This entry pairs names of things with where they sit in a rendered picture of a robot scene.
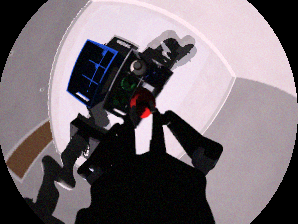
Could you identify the black divided crate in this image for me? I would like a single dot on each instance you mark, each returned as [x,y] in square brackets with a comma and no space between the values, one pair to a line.
[123,71]

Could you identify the dark blue crate with dividers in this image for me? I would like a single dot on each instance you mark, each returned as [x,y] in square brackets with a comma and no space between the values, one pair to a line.
[85,67]

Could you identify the blue bottle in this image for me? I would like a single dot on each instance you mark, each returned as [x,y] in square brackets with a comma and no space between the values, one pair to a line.
[155,73]

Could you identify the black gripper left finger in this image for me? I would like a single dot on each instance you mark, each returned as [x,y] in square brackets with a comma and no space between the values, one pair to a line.
[109,151]

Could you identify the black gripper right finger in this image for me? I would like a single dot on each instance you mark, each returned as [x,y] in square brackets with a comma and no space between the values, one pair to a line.
[203,151]

